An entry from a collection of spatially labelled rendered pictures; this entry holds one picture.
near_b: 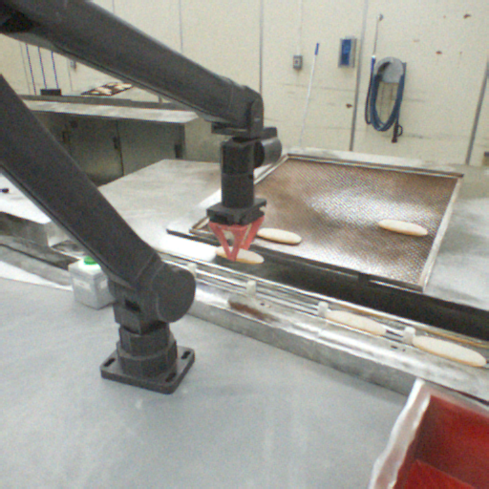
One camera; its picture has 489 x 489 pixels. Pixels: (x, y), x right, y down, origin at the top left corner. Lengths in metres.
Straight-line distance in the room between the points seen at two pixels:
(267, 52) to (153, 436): 4.54
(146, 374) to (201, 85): 0.40
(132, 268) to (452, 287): 0.53
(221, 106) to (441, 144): 3.83
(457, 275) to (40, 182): 0.67
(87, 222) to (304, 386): 0.37
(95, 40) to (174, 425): 0.45
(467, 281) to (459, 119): 3.56
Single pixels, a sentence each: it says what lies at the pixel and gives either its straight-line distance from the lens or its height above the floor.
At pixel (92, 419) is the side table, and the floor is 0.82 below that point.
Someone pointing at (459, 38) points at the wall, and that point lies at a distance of 4.30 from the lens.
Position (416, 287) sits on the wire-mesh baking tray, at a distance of 0.75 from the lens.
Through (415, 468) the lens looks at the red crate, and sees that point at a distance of 0.56.
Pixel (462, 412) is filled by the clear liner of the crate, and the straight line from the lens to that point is 0.50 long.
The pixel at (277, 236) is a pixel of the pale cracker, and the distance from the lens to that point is 0.86.
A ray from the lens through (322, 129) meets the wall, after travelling 4.62.
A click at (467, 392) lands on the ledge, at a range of 0.61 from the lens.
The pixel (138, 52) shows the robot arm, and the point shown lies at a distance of 0.50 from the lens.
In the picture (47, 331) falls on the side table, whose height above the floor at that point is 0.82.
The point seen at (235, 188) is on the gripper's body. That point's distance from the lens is 0.67.
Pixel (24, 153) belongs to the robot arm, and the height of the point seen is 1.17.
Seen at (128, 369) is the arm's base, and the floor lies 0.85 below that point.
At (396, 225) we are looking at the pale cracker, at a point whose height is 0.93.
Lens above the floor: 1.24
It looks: 24 degrees down
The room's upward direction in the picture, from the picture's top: straight up
